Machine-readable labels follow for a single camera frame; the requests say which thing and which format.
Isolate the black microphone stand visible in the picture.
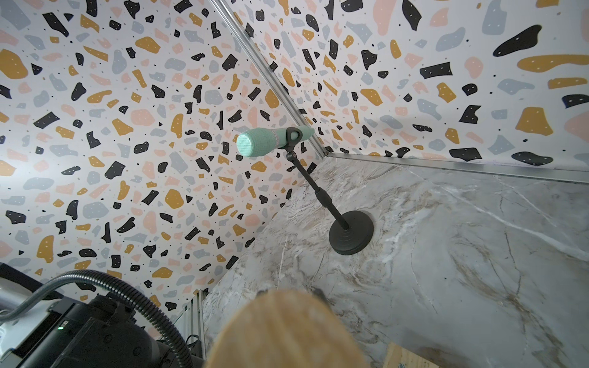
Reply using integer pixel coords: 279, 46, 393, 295
284, 127, 374, 255

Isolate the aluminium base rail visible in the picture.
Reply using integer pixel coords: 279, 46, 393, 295
173, 291, 206, 361

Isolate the left black corrugated cable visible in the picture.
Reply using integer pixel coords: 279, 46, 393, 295
0, 269, 194, 368

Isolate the wooden handle claw hammer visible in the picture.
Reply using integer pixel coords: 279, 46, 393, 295
205, 290, 370, 367

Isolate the wooden block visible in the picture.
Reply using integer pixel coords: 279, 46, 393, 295
383, 343, 439, 368

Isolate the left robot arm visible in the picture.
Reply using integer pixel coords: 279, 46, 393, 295
1, 270, 202, 367

